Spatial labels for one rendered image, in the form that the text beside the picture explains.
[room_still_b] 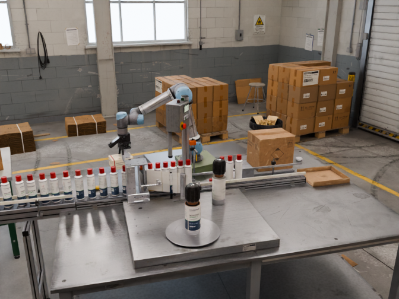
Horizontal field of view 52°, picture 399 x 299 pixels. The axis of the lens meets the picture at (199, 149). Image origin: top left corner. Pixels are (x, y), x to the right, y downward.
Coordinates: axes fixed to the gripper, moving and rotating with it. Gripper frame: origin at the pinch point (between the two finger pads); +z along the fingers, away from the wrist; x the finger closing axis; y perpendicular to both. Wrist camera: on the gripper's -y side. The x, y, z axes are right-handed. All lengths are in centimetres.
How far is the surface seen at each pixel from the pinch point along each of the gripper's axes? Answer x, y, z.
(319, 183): -70, 129, 14
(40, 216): -33, -61, 18
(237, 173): -49, 72, 4
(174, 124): -39, 28, -34
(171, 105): -38, 27, -47
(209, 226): -98, 26, 11
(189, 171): -44, 36, -1
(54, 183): -29, -50, -1
